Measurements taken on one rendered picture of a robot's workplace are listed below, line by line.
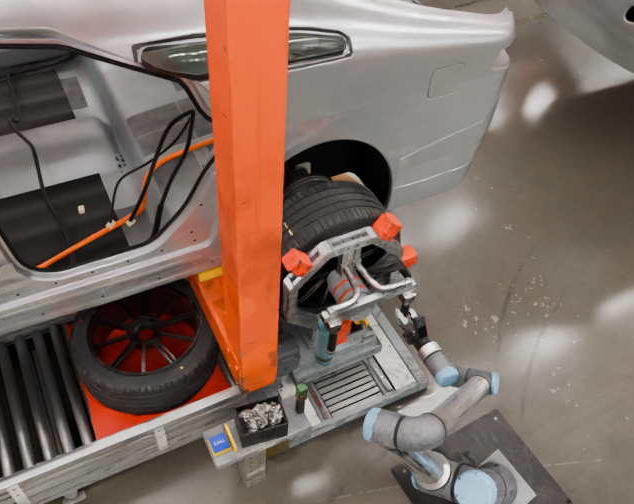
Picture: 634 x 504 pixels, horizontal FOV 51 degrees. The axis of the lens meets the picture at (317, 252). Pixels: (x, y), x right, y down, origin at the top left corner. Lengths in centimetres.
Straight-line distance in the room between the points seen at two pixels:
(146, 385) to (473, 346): 181
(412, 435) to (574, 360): 187
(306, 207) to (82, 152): 123
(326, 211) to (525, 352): 168
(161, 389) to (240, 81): 166
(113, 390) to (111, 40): 148
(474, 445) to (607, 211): 225
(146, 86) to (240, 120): 182
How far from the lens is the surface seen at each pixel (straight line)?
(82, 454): 303
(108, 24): 231
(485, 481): 276
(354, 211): 267
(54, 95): 397
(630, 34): 460
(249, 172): 190
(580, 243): 457
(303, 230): 263
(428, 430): 228
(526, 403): 373
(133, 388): 299
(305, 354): 336
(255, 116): 178
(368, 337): 352
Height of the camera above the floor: 308
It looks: 49 degrees down
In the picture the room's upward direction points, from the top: 6 degrees clockwise
